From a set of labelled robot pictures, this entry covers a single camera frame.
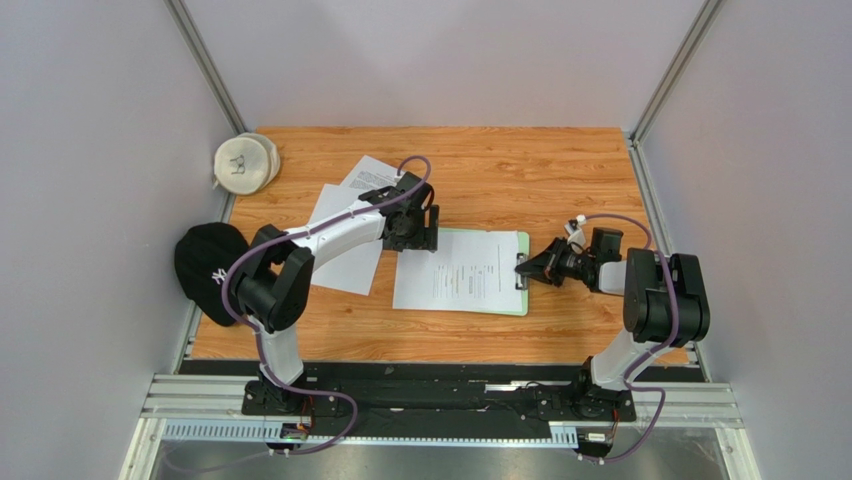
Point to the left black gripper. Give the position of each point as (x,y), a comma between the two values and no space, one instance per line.
(425,239)

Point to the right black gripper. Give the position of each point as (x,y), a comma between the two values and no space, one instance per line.
(555,262)

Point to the green clipboard folder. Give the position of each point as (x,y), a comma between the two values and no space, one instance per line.
(476,272)

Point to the signature page paper sheet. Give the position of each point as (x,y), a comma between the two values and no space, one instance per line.
(416,279)

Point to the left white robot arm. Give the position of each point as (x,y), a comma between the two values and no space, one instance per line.
(268,287)

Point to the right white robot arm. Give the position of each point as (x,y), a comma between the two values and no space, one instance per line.
(665,305)

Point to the blank white paper sheet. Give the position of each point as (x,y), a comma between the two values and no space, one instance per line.
(354,271)

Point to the text-filled paper sheet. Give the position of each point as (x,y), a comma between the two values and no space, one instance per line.
(370,174)

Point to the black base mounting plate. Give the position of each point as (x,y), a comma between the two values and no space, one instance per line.
(444,401)

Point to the cream round zip pouch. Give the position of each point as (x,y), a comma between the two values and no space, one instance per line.
(246,164)

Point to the black NY baseball cap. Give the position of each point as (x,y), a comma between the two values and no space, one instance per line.
(202,258)

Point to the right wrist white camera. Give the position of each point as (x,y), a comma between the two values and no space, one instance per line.
(574,230)

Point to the right aluminium corner post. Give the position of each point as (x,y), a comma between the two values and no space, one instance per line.
(697,31)

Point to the aluminium corner post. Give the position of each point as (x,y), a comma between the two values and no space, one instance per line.
(192,36)
(697,31)

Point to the aluminium front rail frame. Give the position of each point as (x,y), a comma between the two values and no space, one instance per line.
(208,407)

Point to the left aluminium corner post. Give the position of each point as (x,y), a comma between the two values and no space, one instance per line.
(192,36)

